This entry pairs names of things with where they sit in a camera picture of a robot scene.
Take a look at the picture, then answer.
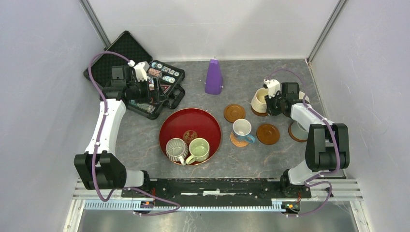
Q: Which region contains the light green mug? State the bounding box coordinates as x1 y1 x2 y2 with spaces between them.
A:
185 138 210 165

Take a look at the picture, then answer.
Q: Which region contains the grey ribbed mug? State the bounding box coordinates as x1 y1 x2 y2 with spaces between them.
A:
165 138 188 165

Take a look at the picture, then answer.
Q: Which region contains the brown wooden coaster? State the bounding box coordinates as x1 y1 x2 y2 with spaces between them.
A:
256 124 280 145
251 108 268 116
288 123 308 143
223 104 246 123

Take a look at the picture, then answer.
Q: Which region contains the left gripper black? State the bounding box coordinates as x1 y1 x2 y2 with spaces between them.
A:
127 76 167 104

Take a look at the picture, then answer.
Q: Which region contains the woven rattan coaster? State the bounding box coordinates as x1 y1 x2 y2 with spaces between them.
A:
230 132 249 147

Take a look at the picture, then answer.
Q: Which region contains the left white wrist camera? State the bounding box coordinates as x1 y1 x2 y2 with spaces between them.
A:
128 60 149 82

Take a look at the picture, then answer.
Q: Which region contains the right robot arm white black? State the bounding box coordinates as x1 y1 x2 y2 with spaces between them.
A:
263 79 350 197

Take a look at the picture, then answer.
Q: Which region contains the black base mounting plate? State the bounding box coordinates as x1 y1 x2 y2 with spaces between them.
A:
140 178 312 207

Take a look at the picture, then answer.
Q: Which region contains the cream yellow mug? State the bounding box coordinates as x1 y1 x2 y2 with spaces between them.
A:
251 88 268 113

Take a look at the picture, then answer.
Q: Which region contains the aluminium rail frame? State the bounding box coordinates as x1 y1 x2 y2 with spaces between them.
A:
64 178 371 232

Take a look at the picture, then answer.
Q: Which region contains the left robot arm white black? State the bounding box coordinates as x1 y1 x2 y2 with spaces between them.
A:
73 61 167 197

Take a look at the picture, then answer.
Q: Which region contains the blue mug white inside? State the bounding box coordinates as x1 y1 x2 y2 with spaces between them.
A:
233 119 256 144

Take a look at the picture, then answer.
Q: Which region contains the white bowl cup red outside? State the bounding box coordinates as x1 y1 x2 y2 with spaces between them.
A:
299 91 310 104

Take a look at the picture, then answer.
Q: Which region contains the purple metronome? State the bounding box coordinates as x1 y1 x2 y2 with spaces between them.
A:
205 58 223 95

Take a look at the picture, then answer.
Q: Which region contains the red round tray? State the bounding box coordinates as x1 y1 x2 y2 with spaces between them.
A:
159 108 222 166

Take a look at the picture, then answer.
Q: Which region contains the black poker chip case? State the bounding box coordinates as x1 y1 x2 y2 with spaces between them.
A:
83 31 185 120

